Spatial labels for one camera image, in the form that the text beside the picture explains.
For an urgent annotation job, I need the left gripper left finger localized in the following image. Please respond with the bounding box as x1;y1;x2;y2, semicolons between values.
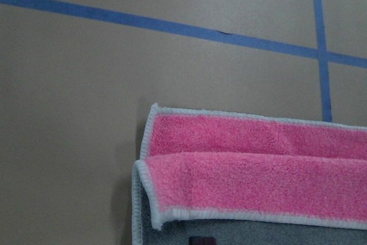
189;236;203;245

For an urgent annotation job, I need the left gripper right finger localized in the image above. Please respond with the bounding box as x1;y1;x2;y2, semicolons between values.
202;236;216;245

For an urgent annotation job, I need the pink towel white edging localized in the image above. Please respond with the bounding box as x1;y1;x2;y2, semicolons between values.
132;104;366;244

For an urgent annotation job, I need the blue tape line lengthwise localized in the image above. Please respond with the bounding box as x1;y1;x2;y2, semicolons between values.
313;0;333;122

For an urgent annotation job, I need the blue tape line crosswise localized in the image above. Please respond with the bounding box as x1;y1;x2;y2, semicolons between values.
0;0;367;69

